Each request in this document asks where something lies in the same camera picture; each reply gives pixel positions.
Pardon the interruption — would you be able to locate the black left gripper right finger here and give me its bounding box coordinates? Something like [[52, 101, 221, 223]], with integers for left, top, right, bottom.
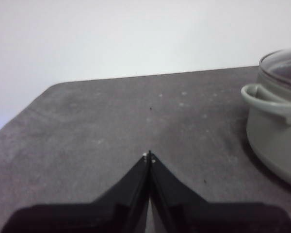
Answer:
[[148, 150, 291, 233]]

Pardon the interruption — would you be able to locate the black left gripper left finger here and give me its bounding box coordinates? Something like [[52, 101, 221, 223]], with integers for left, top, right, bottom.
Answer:
[[1, 152, 150, 233]]

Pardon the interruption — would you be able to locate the glass lid with green knob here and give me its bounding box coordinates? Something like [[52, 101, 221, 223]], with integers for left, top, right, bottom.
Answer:
[[259, 48, 291, 88]]

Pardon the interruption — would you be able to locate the green electric cooking pot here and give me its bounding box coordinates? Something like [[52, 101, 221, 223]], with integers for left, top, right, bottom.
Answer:
[[241, 62, 291, 190]]

